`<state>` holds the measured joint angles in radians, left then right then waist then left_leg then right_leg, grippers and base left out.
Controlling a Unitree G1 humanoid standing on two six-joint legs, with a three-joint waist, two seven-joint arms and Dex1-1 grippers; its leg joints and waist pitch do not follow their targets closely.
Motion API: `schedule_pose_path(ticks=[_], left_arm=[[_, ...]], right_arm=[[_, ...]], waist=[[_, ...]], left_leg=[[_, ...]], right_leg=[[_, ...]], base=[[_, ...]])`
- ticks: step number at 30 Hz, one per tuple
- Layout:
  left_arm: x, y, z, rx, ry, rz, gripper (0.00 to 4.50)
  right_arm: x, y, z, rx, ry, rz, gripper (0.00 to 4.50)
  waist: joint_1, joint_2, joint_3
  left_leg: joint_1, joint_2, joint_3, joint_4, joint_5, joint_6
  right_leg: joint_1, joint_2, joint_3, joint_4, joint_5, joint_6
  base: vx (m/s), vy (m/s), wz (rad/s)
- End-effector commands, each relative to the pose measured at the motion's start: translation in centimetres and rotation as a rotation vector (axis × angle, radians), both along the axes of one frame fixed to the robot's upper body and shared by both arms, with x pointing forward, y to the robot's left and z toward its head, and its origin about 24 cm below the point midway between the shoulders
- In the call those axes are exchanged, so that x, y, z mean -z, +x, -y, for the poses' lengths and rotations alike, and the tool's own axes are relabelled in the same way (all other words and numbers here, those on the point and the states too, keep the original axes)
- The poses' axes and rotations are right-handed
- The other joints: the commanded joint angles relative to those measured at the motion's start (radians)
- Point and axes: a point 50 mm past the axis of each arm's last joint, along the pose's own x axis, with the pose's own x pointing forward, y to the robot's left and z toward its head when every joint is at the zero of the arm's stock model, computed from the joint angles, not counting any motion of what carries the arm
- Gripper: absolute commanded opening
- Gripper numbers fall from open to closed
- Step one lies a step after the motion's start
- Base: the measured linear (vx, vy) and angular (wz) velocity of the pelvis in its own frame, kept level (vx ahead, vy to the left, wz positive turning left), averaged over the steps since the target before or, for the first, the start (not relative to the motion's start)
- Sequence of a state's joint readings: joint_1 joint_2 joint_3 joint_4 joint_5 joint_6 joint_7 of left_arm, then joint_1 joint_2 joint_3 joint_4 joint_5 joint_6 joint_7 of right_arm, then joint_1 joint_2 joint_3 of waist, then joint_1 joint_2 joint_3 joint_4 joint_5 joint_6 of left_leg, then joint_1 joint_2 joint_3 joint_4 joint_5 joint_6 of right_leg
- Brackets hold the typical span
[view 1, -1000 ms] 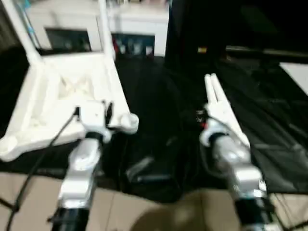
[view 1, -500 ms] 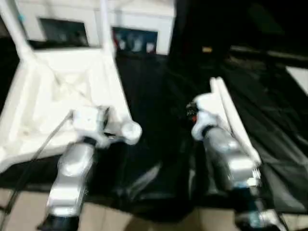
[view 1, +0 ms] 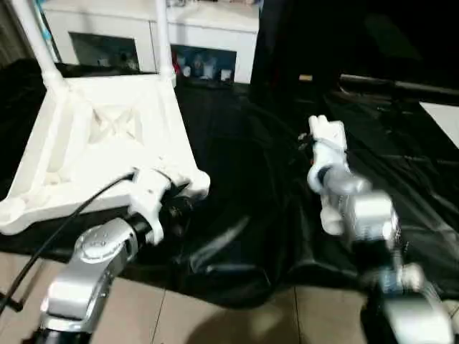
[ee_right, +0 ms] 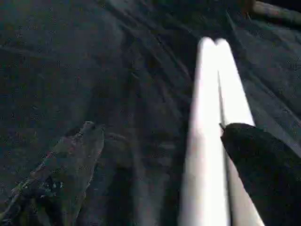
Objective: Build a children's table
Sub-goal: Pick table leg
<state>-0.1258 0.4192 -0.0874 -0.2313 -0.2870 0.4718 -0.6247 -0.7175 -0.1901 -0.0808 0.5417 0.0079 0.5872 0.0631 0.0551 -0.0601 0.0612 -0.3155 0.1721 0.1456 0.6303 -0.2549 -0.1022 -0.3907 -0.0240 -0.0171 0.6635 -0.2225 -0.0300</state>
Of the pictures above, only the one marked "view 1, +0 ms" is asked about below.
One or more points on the white plastic table top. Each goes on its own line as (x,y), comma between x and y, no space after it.
(107,143)

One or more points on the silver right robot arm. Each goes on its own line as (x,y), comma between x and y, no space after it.
(369,215)

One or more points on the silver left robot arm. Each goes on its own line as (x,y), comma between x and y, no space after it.
(93,251)

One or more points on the black mat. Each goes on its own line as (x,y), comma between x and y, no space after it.
(251,179)

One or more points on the small yellow label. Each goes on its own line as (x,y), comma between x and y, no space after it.
(305,77)

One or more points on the white candle cup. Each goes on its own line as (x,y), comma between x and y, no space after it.
(225,74)

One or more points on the small white cup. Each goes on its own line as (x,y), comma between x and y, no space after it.
(186,72)

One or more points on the white printed jar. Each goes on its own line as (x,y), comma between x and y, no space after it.
(207,67)

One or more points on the red bottle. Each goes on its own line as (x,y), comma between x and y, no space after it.
(175,61)

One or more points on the white flat board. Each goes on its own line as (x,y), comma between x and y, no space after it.
(446,122)

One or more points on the white sideboard cabinet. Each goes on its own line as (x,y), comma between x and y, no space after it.
(201,28)

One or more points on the black metal stand bar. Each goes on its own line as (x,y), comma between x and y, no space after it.
(10,304)

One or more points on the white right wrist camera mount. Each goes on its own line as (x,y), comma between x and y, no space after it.
(331,150)

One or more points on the black metal rail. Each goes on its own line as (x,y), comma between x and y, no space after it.
(394,86)

